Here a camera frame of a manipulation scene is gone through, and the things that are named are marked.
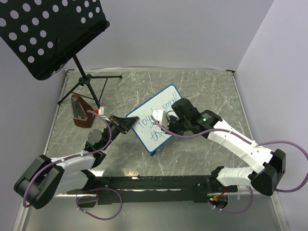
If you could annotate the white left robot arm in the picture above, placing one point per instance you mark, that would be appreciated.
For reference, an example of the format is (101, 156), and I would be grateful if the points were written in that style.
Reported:
(47, 177)

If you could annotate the blue framed whiteboard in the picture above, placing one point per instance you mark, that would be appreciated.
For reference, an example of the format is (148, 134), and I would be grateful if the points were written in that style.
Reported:
(148, 133)

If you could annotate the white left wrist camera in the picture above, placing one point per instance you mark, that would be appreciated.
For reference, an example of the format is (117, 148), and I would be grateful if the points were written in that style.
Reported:
(101, 111)

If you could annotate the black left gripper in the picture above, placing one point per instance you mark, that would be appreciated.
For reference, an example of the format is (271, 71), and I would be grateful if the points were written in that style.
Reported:
(127, 122)

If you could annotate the black perforated music stand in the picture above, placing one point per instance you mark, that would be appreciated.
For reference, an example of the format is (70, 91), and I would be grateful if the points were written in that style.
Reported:
(46, 34)

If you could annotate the brown wooden metronome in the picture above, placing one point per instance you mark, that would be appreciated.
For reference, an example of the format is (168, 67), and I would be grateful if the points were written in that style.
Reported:
(81, 117)

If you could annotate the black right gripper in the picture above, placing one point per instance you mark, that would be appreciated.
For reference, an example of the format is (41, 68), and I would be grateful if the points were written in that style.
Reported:
(171, 118)

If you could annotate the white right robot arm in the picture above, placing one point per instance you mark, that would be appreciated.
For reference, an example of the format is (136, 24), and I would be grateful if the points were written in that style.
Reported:
(265, 166)

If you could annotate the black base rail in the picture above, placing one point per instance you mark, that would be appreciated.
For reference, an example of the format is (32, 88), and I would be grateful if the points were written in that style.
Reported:
(154, 189)

